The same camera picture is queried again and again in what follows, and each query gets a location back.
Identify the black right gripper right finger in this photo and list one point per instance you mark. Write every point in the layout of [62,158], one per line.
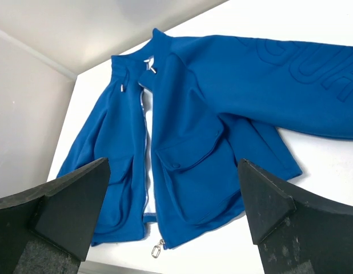
[295,230]

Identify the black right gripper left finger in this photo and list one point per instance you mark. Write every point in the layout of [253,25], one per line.
[49,228]

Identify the blue zip-up jacket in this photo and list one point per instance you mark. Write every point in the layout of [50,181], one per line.
[181,112]

